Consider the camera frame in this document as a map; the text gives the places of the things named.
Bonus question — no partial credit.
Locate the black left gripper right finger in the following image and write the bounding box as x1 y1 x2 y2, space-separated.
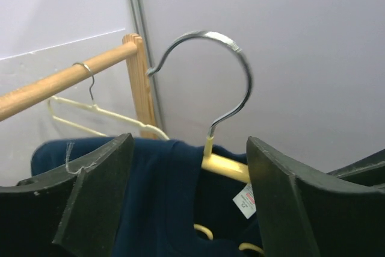
247 137 384 256

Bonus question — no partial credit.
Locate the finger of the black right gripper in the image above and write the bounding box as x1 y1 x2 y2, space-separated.
328 149 384 187

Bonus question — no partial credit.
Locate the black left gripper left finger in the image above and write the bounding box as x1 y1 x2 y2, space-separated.
1 134 134 256

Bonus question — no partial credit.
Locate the navy t shirt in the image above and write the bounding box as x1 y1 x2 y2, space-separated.
31 136 265 257

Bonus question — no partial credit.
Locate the cream plastic hanger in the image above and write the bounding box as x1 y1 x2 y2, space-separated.
46 61 171 141

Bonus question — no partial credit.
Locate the wooden clothes rack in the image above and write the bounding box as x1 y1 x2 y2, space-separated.
0 33 159 140

